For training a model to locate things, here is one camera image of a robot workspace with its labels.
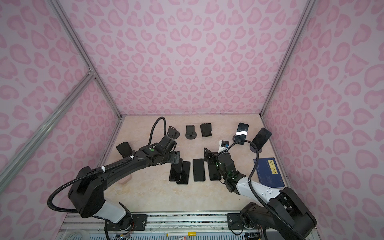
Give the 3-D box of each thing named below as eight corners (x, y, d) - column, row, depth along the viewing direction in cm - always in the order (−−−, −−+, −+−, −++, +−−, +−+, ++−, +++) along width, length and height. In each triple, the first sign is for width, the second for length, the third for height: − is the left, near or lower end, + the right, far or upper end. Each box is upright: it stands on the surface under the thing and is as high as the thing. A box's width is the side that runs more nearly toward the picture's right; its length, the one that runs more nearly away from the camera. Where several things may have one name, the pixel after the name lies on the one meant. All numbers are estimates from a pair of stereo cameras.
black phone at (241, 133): (233, 142, 105) (236, 133, 97) (236, 131, 112) (238, 122, 104) (243, 145, 104) (247, 136, 96) (245, 133, 110) (249, 124, 102)
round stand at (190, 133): (186, 139, 108) (185, 130, 100) (186, 134, 111) (185, 124, 103) (196, 139, 108) (195, 130, 100) (196, 133, 111) (195, 124, 103)
